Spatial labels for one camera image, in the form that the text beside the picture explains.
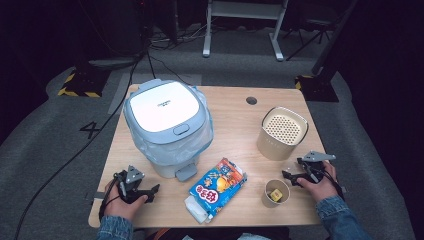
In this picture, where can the small yellow cube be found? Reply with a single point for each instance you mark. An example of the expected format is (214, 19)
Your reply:
(276, 195)

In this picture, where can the person's left hand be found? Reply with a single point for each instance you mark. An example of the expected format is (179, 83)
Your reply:
(121, 210)

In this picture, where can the person's clothing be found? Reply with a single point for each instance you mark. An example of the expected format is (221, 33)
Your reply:
(206, 233)

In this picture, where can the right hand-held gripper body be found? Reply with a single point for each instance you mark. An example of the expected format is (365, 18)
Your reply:
(313, 166)

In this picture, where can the black yellow striped base plate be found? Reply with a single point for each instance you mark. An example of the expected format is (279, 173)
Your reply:
(318, 88)
(85, 83)

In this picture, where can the black stand post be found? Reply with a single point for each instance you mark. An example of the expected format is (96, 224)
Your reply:
(171, 23)

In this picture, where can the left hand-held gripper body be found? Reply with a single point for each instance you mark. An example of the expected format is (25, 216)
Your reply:
(133, 176)

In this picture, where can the black tripod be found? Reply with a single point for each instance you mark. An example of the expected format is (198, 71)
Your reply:
(310, 38)

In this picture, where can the person's right hand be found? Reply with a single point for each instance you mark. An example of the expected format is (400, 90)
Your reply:
(323, 190)

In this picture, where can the beige paper cup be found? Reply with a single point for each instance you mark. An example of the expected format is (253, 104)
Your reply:
(267, 200)

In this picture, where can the light blue pedal trash can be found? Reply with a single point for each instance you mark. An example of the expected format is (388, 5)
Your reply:
(160, 106)

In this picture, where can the white desk frame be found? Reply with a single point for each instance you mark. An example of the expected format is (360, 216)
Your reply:
(245, 10)

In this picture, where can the black slanted stand pole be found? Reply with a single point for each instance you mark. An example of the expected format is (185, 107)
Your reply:
(333, 40)

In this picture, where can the blue and orange snack packet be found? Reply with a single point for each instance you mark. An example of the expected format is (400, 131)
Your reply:
(216, 186)

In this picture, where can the beige perforated metal container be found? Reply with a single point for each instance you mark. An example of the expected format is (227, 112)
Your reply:
(273, 146)

